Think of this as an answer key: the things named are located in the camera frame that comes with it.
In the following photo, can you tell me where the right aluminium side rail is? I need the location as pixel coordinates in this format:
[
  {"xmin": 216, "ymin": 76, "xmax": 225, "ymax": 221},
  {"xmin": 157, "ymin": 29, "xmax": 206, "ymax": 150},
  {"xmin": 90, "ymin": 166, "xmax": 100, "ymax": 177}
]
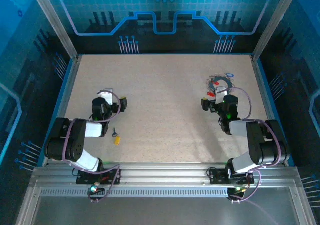
[{"xmin": 250, "ymin": 54, "xmax": 292, "ymax": 166}]

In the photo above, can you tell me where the key with yellow tag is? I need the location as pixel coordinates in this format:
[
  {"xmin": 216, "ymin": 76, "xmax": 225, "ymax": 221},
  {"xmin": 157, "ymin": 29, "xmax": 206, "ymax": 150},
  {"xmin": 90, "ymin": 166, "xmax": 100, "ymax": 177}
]
[{"xmin": 111, "ymin": 127, "xmax": 122, "ymax": 146}]

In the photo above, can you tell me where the grey metal panel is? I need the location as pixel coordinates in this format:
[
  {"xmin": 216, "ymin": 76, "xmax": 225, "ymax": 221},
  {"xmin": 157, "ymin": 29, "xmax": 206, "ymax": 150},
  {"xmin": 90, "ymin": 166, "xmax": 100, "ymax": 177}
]
[{"xmin": 14, "ymin": 186, "xmax": 316, "ymax": 225}]

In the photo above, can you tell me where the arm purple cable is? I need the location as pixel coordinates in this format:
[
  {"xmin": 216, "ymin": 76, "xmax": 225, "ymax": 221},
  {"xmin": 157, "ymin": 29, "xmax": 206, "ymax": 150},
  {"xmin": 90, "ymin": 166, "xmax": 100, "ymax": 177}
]
[
  {"xmin": 62, "ymin": 90, "xmax": 123, "ymax": 175},
  {"xmin": 217, "ymin": 86, "xmax": 282, "ymax": 171}
]

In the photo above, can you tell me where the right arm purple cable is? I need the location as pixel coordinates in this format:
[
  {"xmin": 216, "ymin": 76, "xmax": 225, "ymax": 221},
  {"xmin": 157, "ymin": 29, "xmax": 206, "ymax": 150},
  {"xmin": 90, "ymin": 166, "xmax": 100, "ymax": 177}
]
[{"xmin": 217, "ymin": 86, "xmax": 282, "ymax": 171}]

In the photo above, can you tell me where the left aluminium frame post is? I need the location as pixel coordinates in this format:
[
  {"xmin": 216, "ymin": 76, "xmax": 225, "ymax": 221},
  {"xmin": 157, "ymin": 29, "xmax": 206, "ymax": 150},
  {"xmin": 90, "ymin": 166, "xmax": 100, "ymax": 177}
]
[{"xmin": 27, "ymin": 0, "xmax": 80, "ymax": 61}]

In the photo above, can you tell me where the left lit controller board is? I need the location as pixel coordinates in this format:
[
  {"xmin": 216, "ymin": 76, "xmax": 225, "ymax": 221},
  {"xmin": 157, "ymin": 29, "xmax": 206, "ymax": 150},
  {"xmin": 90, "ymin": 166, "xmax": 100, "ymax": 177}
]
[{"xmin": 88, "ymin": 183, "xmax": 106, "ymax": 195}]

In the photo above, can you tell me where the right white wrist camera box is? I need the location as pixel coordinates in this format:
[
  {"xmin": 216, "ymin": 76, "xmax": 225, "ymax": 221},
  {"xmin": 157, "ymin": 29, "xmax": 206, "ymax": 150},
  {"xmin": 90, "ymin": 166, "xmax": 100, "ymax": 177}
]
[{"xmin": 215, "ymin": 85, "xmax": 229, "ymax": 105}]

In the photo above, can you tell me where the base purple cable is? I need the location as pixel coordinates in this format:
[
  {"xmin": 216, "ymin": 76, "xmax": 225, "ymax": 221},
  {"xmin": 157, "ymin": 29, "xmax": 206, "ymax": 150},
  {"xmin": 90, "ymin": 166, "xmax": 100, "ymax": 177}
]
[
  {"xmin": 229, "ymin": 170, "xmax": 262, "ymax": 204},
  {"xmin": 87, "ymin": 165, "xmax": 122, "ymax": 204}
]

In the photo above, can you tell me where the large grey keyring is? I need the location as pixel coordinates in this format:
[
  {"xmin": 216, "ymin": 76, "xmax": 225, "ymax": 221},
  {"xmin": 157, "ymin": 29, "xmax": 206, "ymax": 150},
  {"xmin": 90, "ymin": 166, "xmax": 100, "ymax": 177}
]
[{"xmin": 206, "ymin": 74, "xmax": 235, "ymax": 94}]

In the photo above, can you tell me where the right aluminium frame post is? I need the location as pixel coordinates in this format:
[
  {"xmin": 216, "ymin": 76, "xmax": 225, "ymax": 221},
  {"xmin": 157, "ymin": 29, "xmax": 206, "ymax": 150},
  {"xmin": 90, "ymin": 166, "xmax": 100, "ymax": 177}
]
[{"xmin": 251, "ymin": 0, "xmax": 302, "ymax": 61}]

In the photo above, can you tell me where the aluminium frame post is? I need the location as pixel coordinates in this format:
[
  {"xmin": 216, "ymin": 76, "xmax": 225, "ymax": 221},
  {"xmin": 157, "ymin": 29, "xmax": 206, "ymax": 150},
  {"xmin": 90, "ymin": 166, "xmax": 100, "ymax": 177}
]
[
  {"xmin": 27, "ymin": 0, "xmax": 80, "ymax": 61},
  {"xmin": 251, "ymin": 0, "xmax": 302, "ymax": 61}
]

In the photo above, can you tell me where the lit controller board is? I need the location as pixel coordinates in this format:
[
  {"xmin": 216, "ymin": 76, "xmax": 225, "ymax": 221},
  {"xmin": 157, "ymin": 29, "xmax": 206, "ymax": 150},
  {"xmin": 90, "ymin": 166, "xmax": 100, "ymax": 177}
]
[
  {"xmin": 227, "ymin": 186, "xmax": 247, "ymax": 195},
  {"xmin": 88, "ymin": 183, "xmax": 106, "ymax": 195}
]

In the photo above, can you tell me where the left aluminium side rail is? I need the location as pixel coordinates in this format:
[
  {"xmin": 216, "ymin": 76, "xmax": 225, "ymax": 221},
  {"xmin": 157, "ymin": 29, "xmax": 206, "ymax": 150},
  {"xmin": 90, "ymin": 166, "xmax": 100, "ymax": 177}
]
[{"xmin": 41, "ymin": 54, "xmax": 83, "ymax": 166}]

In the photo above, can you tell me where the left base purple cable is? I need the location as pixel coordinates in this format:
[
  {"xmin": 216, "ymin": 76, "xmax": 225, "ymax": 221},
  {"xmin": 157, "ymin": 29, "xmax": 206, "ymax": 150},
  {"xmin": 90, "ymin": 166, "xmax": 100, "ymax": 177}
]
[{"xmin": 87, "ymin": 165, "xmax": 122, "ymax": 204}]

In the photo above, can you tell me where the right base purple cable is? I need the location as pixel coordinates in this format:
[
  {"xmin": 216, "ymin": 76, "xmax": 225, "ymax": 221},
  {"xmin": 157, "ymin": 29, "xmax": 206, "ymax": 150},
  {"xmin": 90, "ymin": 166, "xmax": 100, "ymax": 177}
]
[{"xmin": 229, "ymin": 170, "xmax": 262, "ymax": 204}]

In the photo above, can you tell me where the aluminium side rail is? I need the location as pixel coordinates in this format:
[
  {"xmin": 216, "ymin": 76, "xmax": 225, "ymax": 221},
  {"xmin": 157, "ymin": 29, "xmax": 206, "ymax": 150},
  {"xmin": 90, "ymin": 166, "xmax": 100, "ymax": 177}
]
[
  {"xmin": 250, "ymin": 54, "xmax": 292, "ymax": 166},
  {"xmin": 41, "ymin": 54, "xmax": 83, "ymax": 166}
]

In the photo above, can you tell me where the slotted grey cable duct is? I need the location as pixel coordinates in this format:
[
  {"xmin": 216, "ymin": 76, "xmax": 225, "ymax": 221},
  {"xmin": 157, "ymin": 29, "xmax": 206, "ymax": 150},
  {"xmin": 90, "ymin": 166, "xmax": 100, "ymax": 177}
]
[{"xmin": 39, "ymin": 188, "xmax": 230, "ymax": 197}]

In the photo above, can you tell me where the aluminium mounting rail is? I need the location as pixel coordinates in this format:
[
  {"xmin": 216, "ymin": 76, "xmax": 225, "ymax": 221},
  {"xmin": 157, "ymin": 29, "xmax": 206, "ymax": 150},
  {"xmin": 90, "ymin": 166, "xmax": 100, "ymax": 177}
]
[{"xmin": 31, "ymin": 161, "xmax": 301, "ymax": 187}]

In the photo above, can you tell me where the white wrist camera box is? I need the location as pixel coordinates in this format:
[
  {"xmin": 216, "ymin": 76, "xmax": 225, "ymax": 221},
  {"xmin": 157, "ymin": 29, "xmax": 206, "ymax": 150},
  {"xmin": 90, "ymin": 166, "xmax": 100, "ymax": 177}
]
[
  {"xmin": 97, "ymin": 88, "xmax": 115, "ymax": 106},
  {"xmin": 215, "ymin": 85, "xmax": 229, "ymax": 105}
]

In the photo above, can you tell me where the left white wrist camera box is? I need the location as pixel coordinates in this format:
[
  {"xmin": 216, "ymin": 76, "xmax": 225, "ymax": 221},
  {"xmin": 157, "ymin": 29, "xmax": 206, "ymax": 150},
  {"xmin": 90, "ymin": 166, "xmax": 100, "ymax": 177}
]
[{"xmin": 97, "ymin": 88, "xmax": 115, "ymax": 106}]

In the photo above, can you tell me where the right lit controller board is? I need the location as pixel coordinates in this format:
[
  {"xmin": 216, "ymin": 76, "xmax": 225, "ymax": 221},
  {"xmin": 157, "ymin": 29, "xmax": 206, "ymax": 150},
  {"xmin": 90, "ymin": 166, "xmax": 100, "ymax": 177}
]
[{"xmin": 227, "ymin": 186, "xmax": 247, "ymax": 195}]

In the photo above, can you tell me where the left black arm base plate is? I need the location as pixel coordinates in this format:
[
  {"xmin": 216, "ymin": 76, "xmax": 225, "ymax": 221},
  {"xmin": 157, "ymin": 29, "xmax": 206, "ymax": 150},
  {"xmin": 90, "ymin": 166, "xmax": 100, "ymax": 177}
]
[{"xmin": 75, "ymin": 168, "xmax": 122, "ymax": 185}]

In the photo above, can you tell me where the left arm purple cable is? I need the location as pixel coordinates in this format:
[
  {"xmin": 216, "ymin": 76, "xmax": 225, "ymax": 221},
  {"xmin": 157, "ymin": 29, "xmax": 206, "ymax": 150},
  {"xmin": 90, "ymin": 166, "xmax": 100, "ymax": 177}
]
[{"xmin": 62, "ymin": 90, "xmax": 123, "ymax": 175}]

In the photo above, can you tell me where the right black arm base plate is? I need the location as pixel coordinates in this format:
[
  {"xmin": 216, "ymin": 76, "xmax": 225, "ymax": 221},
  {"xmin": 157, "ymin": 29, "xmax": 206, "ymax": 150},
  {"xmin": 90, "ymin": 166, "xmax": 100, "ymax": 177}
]
[{"xmin": 208, "ymin": 168, "xmax": 255, "ymax": 185}]

